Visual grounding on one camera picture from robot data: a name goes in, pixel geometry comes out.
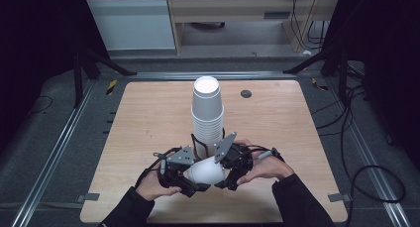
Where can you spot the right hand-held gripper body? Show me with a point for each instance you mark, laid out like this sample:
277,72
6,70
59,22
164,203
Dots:
239,161

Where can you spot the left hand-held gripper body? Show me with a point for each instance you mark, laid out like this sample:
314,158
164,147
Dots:
175,167

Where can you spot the single white paper cup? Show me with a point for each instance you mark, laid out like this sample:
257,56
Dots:
204,170

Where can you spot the stack of white paper cups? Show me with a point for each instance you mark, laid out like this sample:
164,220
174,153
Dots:
207,108

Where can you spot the person's right hand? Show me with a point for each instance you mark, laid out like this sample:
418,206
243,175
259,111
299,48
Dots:
267,167

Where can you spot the person's left hand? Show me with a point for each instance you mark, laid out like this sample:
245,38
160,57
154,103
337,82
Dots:
152,187

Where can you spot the round black table grommet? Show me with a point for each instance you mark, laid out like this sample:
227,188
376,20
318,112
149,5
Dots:
246,93

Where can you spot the yellow black tape strip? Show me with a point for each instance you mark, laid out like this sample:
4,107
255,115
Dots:
111,87
319,85

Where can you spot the black metal stand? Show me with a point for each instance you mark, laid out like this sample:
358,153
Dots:
343,78
78,81

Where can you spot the white cabinet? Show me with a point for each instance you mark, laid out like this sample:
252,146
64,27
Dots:
132,23

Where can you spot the light wooden desk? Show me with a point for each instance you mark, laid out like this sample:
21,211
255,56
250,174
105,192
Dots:
231,9

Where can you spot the dark curtain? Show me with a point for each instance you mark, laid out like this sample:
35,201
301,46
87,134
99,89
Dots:
33,55
389,55

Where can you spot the grey table corner bracket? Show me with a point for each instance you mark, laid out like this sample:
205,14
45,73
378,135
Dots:
88,197
338,197

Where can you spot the long metal floor rail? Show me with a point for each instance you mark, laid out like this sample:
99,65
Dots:
369,167
52,161

